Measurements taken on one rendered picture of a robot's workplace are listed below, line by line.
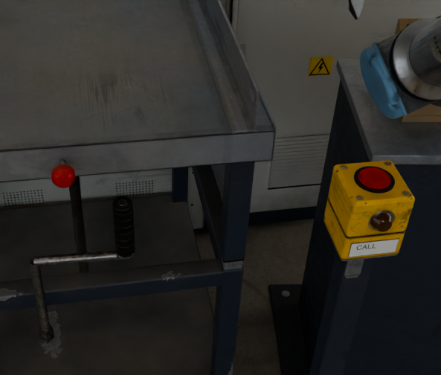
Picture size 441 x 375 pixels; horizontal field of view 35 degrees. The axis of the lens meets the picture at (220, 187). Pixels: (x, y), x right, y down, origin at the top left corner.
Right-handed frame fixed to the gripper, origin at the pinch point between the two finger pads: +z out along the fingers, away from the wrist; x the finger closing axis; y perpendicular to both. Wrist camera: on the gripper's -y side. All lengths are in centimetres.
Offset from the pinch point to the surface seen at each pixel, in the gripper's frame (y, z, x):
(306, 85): -92, -27, 2
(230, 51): -27.3, -3.9, -10.0
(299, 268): -121, 15, 14
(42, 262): -28, 37, -28
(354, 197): -4.4, 19.6, 13.0
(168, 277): -44, 33, -11
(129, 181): -107, 7, -37
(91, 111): -20.1, 13.9, -26.0
